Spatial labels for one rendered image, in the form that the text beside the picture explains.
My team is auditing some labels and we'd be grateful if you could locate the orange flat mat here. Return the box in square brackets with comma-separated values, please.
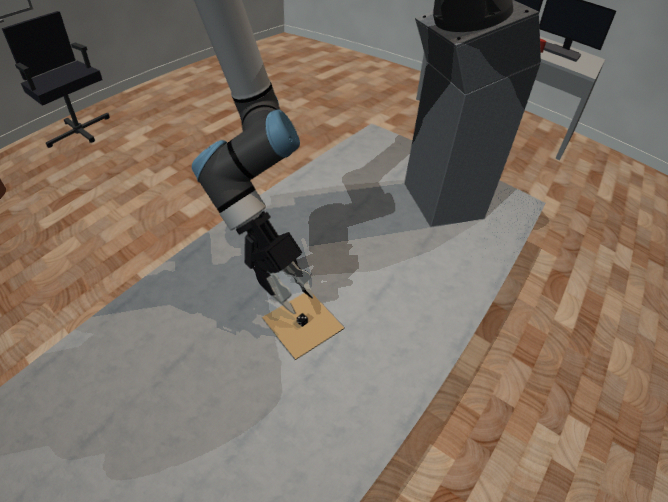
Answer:
[263, 293, 344, 360]

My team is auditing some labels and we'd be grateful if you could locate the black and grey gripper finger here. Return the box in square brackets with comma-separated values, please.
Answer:
[253, 265, 296, 314]
[284, 259, 313, 298]

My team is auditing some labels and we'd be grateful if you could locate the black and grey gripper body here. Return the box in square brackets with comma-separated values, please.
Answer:
[236, 211, 303, 273]

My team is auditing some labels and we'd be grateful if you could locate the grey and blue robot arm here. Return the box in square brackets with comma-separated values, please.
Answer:
[192, 0, 513, 230]

